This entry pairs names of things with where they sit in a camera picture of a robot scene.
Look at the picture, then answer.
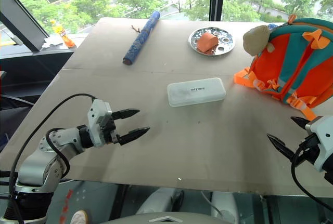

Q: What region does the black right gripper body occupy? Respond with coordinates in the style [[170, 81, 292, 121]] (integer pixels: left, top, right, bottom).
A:
[[291, 133, 322, 167]]

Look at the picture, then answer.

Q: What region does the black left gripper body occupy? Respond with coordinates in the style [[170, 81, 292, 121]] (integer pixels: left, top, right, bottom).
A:
[[102, 113, 122, 146]]

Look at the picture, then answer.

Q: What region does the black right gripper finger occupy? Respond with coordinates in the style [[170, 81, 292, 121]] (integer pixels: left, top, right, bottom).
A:
[[290, 116, 311, 130], [267, 134, 297, 164]]

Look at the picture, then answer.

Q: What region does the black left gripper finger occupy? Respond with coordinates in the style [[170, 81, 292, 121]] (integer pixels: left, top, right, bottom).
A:
[[119, 126, 151, 146], [111, 108, 140, 121]]

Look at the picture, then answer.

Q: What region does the orange and teal backpack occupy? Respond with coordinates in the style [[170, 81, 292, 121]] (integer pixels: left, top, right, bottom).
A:
[[233, 14, 333, 121]]

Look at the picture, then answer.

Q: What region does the translucent white plastic case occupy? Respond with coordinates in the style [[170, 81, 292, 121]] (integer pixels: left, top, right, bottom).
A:
[[166, 77, 227, 108]]

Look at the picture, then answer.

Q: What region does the white rounded robot leg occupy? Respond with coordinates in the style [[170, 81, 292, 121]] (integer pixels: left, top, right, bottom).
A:
[[210, 191, 241, 224], [135, 187, 183, 216]]

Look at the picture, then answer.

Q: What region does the blue patterned rolled scroll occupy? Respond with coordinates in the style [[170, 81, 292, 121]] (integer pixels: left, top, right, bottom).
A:
[[122, 10, 161, 66]]

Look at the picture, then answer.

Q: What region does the beige plush toy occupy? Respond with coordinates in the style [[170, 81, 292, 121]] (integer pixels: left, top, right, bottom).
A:
[[242, 24, 275, 57]]

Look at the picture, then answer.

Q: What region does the orange drink bottle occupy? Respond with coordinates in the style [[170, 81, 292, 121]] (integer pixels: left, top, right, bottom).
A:
[[50, 19, 76, 49]]

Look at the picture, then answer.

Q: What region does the crumpled white tissue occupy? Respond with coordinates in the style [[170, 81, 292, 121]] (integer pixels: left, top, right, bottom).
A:
[[41, 35, 65, 49]]

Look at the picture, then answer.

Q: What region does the orange block on plate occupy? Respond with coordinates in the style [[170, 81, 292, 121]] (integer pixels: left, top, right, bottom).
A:
[[197, 32, 219, 53]]

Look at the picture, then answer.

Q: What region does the round perforated metal plate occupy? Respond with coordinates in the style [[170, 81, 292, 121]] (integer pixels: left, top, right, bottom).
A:
[[188, 26, 234, 56]]

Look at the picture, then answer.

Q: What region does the black slanted window beam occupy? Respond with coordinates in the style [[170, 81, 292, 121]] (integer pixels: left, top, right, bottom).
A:
[[0, 0, 57, 52]]

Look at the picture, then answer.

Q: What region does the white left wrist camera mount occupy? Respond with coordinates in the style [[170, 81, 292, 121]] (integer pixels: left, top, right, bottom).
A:
[[87, 99, 113, 148]]

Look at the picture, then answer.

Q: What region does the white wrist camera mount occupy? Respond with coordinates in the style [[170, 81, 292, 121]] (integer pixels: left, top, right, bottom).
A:
[[304, 115, 333, 173], [87, 99, 113, 148]]

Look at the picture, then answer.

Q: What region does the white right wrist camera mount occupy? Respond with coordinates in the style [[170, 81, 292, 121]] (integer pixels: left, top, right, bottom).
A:
[[304, 115, 333, 173]]

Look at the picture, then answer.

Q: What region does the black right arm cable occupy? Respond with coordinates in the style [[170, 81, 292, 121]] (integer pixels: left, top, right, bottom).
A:
[[290, 146, 333, 216]]

